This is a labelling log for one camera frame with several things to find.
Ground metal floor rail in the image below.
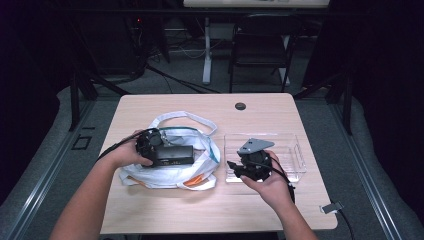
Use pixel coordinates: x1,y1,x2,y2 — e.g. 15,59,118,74
328,99,406,240
0,99,98,240

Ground black rectangular box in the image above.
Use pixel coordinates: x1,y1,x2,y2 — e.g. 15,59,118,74
151,144,195,167

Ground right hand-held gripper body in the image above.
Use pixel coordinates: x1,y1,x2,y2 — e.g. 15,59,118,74
237,137,276,182

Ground hand-held gripper cable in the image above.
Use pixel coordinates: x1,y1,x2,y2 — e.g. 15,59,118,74
96,128,158,163
248,156,297,204

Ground person's left hand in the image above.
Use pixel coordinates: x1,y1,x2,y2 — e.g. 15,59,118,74
111,129,154,169

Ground white tote bag teal patches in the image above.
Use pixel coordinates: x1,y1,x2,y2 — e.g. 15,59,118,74
118,110,222,192

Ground black metal stand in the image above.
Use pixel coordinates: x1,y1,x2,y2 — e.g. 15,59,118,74
68,71,131,132
293,71,354,136

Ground metal table clamp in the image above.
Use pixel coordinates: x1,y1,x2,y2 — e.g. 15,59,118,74
319,201,344,215

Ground right hand-held gripper cable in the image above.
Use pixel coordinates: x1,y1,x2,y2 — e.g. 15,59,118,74
248,156,297,204

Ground black folding chair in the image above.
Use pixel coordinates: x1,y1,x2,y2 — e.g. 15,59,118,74
228,13,304,94

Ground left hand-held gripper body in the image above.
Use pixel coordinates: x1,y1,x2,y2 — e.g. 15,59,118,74
134,128,174,168

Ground person's right hand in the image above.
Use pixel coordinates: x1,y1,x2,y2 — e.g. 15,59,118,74
242,149,295,209

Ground dark equipment cabinet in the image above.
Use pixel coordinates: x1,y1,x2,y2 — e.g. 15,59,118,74
94,13,149,77

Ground clear plastic container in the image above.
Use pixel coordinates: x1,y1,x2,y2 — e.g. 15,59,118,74
223,132,307,184

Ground black floor cable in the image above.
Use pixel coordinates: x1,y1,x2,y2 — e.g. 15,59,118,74
144,64,221,94

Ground black clamp cable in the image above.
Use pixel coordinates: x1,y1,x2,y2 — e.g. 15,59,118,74
336,208,355,240

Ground white desk leg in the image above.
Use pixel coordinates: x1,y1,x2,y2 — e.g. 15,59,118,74
202,16,213,85
280,34,292,87

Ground left hand-held gripper cable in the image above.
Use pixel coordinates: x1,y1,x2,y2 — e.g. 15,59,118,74
96,128,158,163

